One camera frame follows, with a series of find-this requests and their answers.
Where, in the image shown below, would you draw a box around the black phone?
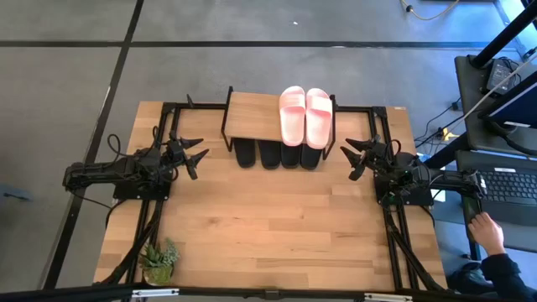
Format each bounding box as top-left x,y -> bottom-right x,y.
462,195 -> 482,244

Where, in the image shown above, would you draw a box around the black power adapter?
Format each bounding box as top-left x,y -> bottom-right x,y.
485,58 -> 522,96

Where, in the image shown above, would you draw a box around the wooden shelf black metal frame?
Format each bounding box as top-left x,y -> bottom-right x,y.
221,86 -> 338,161

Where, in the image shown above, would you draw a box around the yellow floor cable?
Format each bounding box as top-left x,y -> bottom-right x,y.
400,0 -> 461,22

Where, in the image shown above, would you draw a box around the black crossbar silver brackets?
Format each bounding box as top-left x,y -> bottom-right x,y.
0,284 -> 537,302

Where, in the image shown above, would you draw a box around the black keyboard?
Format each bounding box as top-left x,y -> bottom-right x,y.
455,149 -> 537,227

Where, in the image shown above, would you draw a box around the small green potted plant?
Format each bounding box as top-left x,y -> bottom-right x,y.
138,237 -> 181,286

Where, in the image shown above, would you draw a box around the grey desk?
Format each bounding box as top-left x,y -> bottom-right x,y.
454,54 -> 537,157

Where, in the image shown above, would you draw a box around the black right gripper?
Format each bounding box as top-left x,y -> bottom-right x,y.
339,138 -> 390,183

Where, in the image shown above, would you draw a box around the black metal bar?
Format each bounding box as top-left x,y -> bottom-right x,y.
423,132 -> 471,169

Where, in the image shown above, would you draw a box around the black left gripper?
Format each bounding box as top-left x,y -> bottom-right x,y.
165,137 -> 211,181

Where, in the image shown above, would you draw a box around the dark blue panel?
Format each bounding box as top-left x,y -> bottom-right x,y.
477,70 -> 537,129

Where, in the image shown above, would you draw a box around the person's hand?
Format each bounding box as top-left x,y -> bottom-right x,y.
467,211 -> 506,257

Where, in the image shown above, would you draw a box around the person's forearm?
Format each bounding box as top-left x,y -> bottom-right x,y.
480,253 -> 537,302

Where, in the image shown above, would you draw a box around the black rig post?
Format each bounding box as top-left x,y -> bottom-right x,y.
469,0 -> 537,70

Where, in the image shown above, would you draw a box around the black aluminium table frame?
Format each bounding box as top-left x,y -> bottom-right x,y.
94,94 -> 450,294

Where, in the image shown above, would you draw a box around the pink slide sandal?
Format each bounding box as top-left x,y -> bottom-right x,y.
305,87 -> 334,150
279,86 -> 307,147

